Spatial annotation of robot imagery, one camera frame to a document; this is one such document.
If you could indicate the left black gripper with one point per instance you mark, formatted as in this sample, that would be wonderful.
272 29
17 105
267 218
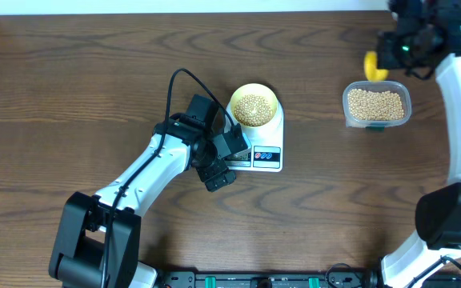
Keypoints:
207 176

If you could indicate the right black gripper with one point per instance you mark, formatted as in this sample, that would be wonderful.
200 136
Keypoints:
387 56

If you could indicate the yellow measuring scoop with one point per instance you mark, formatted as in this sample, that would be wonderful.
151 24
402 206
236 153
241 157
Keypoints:
371 70

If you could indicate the yellow-green bowl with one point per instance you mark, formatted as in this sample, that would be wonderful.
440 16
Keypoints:
257 89

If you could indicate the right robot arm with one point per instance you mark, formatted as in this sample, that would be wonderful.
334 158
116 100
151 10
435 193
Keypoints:
427 35

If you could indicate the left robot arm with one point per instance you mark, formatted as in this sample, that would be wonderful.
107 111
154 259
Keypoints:
98 237

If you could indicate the white digital kitchen scale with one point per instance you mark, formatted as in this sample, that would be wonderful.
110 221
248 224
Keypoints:
265 152

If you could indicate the soybeans in bowl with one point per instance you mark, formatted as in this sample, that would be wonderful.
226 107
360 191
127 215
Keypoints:
253 110

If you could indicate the clear plastic container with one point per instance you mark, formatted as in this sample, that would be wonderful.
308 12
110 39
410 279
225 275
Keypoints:
382 86

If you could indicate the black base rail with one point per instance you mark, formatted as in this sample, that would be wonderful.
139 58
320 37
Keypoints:
187 279

